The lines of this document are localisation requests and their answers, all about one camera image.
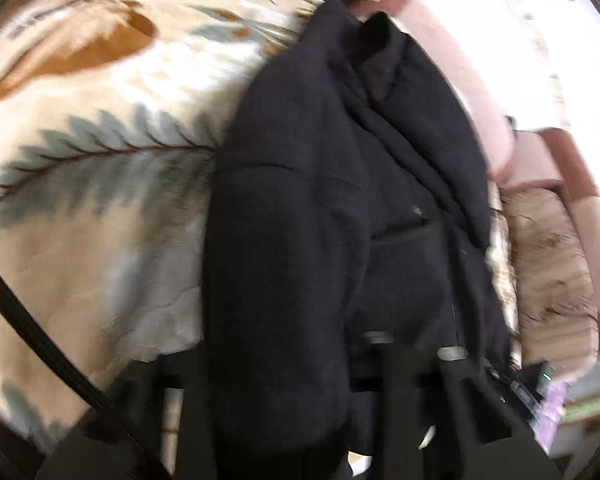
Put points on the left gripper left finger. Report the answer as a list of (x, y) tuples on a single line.
[(156, 426)]

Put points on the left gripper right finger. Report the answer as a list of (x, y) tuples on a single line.
[(445, 416)]

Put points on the black coat with fur collar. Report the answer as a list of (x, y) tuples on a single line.
[(349, 197)]

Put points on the striped floral sofa cushion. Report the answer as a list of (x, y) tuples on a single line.
[(557, 317)]

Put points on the pink brown sofa armrest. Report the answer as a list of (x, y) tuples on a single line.
[(549, 158)]

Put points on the leaf pattern beige blanket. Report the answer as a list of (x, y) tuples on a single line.
[(112, 116)]

